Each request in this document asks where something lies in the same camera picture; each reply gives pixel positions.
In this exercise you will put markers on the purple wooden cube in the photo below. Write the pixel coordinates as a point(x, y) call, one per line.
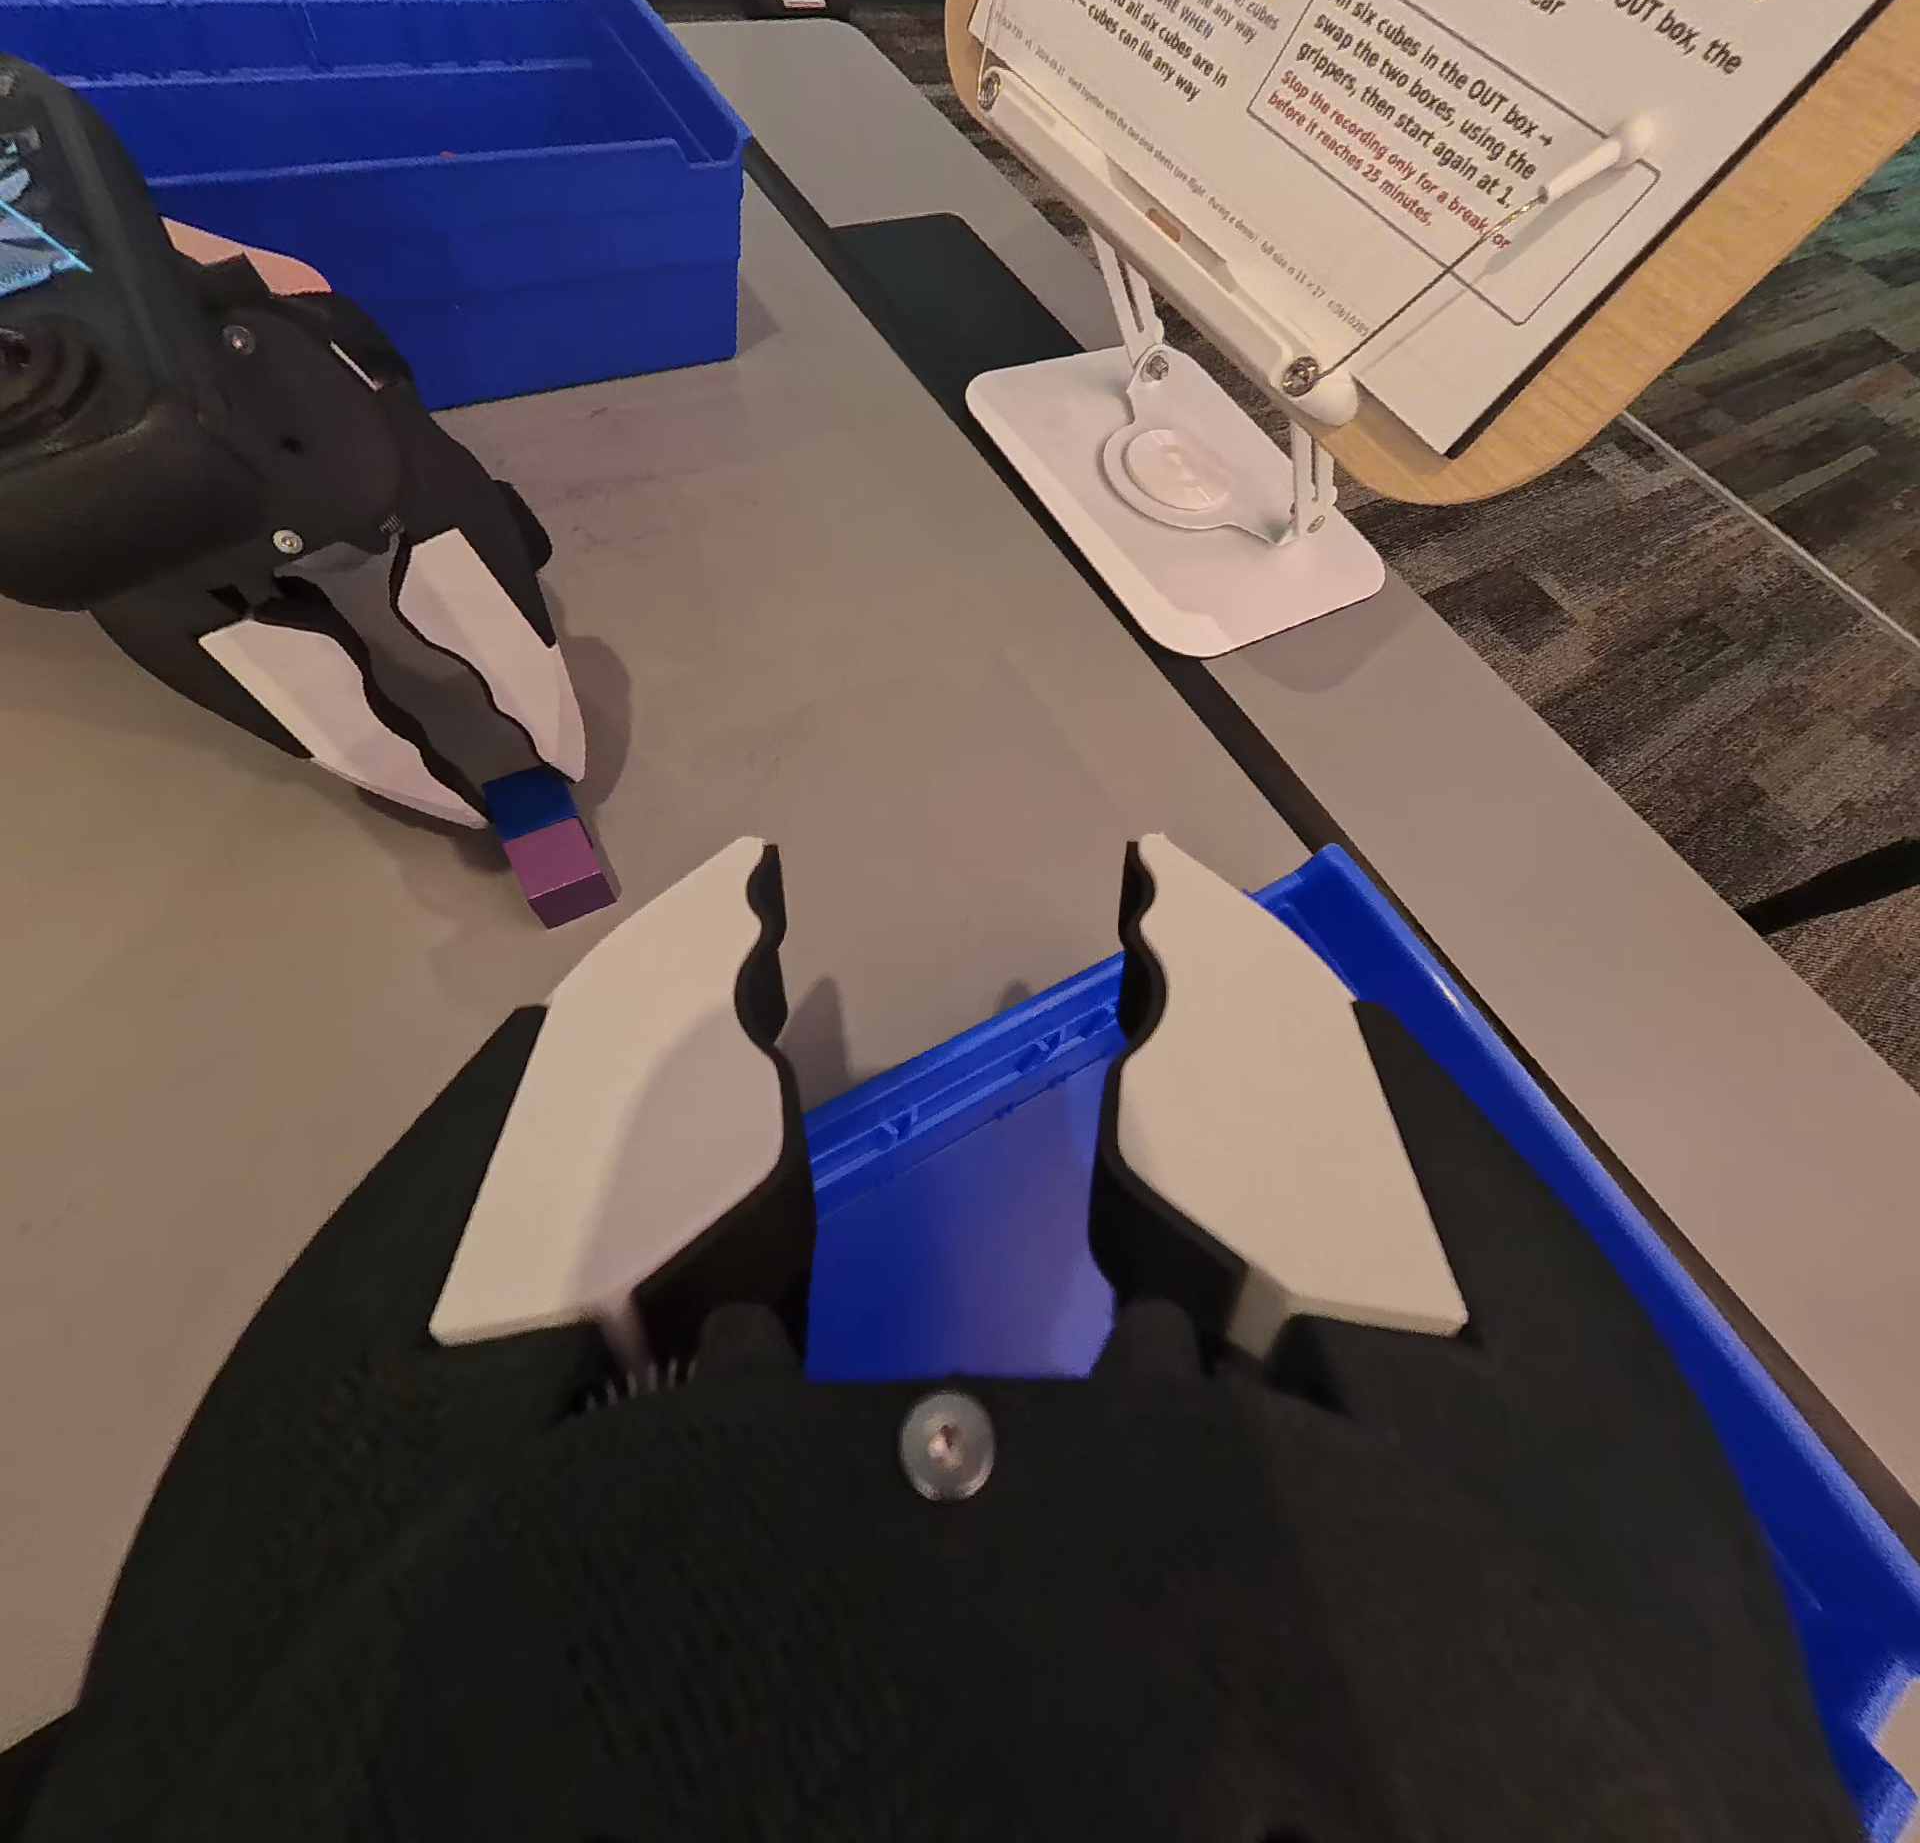
point(554, 869)

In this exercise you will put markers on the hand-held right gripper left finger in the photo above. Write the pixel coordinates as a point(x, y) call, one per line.
point(631, 1124)

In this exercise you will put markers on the blue wooden cube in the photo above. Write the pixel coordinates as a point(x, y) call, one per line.
point(525, 801)

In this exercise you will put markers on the black stand foot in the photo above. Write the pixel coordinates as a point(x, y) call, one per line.
point(1853, 885)

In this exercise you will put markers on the blue plastic bin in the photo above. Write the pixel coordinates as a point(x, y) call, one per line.
point(960, 1244)
point(525, 269)

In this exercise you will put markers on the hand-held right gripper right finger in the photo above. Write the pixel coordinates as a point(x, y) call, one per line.
point(1275, 1138)

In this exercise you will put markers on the printed instruction sheet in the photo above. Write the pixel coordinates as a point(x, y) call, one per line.
point(1424, 73)

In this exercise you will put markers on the wooden display board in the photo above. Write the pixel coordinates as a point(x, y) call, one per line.
point(1650, 419)

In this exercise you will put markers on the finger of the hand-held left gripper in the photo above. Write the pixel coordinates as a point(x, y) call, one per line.
point(339, 711)
point(503, 645)

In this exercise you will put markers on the person's left hand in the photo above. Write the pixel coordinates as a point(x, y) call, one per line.
point(240, 253)

